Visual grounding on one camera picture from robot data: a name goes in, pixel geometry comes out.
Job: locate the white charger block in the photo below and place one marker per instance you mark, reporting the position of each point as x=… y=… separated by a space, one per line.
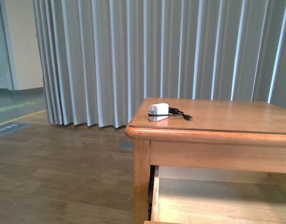
x=158 y=112

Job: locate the wooden drawer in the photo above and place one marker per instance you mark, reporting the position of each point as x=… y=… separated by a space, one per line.
x=211 y=196

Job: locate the metal floor outlet cover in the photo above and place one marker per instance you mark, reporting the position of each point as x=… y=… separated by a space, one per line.
x=126 y=145

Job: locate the grey pleated curtain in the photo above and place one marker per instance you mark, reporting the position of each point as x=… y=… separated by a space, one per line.
x=102 y=58

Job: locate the light wooden nightstand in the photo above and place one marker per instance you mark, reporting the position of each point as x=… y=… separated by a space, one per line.
x=233 y=135

